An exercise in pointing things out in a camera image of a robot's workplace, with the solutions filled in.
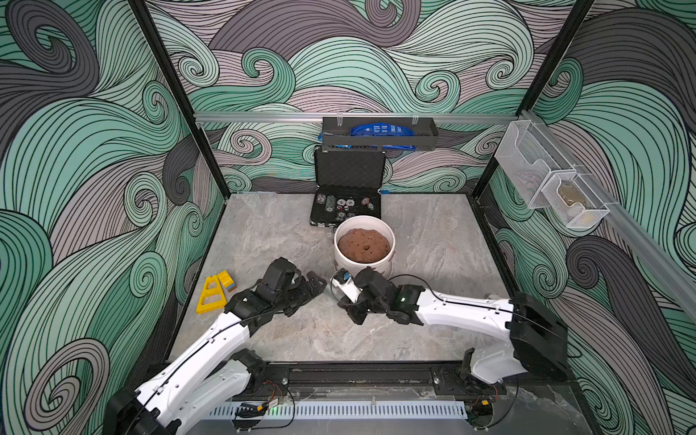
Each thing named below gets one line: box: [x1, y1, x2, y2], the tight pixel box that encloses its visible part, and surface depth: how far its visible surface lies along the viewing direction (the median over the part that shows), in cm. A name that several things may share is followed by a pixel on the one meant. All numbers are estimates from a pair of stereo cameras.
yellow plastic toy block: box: [195, 270, 238, 315], surface depth 92 cm
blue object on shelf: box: [349, 122, 416, 137], surface depth 94 cm
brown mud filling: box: [338, 228, 392, 264], surface depth 92 cm
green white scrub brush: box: [329, 268, 362, 303], surface depth 70 cm
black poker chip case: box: [309, 145, 387, 228], surface depth 116 cm
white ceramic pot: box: [333, 214, 397, 279], surface depth 90 cm
